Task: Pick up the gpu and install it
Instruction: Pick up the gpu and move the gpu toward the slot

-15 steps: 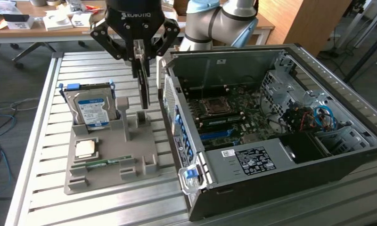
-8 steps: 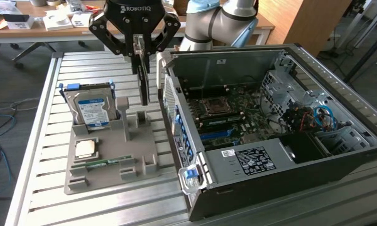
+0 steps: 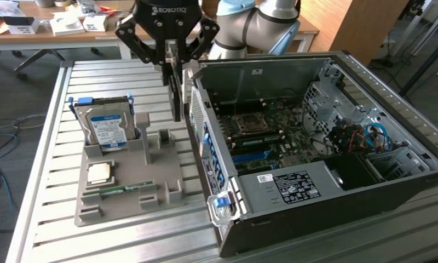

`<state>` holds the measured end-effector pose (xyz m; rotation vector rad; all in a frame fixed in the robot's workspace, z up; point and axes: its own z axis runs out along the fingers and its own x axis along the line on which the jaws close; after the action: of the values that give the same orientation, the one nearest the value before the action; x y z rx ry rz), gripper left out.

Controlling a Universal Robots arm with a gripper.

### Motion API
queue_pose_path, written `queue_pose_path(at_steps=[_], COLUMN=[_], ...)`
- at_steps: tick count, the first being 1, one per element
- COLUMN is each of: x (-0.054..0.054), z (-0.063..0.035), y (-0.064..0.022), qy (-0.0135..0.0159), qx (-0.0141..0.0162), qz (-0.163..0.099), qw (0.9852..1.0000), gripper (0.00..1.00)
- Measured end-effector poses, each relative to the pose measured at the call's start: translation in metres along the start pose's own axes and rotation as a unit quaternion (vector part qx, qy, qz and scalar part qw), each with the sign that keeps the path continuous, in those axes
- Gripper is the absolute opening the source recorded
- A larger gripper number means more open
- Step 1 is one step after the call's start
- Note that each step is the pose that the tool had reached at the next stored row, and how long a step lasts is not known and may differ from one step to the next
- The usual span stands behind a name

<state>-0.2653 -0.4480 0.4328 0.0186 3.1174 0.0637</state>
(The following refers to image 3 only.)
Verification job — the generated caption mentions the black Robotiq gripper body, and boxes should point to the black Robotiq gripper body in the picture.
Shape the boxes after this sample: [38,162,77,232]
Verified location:
[133,0,202,42]

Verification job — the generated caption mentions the black graphics card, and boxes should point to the black graphics card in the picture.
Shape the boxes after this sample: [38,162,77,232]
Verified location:
[164,39,186,123]

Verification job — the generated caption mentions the brown cardboard box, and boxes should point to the brown cardboard box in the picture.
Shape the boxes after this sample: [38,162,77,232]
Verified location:
[200,0,222,19]

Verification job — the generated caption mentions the small white labelled box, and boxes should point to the small white labelled box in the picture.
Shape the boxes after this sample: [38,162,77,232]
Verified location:
[82,15,109,32]

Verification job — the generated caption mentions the orange red paper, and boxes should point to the orange red paper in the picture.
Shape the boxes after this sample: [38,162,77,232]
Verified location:
[97,5,121,17]

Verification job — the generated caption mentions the white tape roll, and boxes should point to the white tape roll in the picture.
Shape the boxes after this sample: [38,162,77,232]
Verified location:
[56,16,81,30]

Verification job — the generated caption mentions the white flat cardboard box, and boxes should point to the white flat cardboard box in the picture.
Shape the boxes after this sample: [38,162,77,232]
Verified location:
[49,13,85,36]

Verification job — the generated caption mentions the wooden office desk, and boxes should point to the wooden office desk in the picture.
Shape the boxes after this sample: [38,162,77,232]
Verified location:
[0,0,122,80]
[118,16,321,60]

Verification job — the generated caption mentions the white box with black top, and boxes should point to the white box with black top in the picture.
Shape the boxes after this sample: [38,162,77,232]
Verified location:
[2,16,41,35]

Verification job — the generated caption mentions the CPU socket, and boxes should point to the CPU socket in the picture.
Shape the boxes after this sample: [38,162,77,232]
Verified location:
[232,112,269,135]

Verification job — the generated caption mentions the clear plastic bag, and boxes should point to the clear plastic bag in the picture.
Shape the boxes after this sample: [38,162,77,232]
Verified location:
[0,0,26,17]

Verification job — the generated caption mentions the installed black RAM stick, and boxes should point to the installed black RAM stick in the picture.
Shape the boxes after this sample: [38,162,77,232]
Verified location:
[230,133,282,148]

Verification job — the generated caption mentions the silver drive cage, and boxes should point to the silver drive cage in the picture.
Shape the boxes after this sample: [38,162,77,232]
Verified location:
[301,81,352,129]

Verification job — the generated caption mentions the green motherboard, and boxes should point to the green motherboard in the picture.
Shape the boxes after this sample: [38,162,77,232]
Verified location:
[218,98,329,176]

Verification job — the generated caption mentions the grey plastic parts rack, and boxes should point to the grey plastic parts rack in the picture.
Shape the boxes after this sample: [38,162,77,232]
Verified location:
[73,112,186,227]

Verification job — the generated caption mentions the wooden cabinet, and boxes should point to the wooden cabinet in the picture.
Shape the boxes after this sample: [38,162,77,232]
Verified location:
[298,0,411,66]

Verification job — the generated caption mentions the blue expansion slot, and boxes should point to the blue expansion slot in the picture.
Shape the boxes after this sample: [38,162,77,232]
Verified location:
[232,150,273,163]

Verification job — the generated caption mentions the square CPU chip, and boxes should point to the square CPU chip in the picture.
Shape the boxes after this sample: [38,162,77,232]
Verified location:
[86,164,113,184]

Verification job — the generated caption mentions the green RAM stick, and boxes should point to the green RAM stick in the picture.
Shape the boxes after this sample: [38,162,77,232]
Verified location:
[81,179,156,197]

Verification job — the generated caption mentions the grey power supply unit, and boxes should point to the grey power supply unit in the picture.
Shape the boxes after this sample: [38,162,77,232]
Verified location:
[237,161,342,216]

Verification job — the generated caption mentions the blue case latch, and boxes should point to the blue case latch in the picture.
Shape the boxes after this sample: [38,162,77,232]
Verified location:
[212,193,229,210]

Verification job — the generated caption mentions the black open PC case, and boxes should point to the black open PC case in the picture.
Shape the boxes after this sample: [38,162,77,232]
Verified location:
[181,50,438,258]

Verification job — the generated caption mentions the hard disk with blue bracket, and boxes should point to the hard disk with blue bracket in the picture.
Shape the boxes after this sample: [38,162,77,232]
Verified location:
[68,92,138,153]

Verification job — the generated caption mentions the red wire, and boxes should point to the red wire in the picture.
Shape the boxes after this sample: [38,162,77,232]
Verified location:
[349,128,364,153]

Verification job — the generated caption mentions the blue wire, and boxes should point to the blue wire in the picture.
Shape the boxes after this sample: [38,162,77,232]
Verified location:
[364,123,394,151]

